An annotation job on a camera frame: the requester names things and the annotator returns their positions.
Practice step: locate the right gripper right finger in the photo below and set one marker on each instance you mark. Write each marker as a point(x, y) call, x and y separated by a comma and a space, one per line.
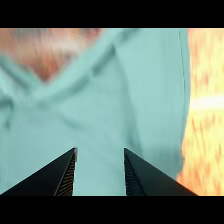
point(146, 181)

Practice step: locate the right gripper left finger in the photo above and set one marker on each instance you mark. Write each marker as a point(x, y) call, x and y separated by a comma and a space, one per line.
point(53, 180)

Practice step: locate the pale green T-shirt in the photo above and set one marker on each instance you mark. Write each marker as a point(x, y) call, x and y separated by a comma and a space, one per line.
point(110, 110)

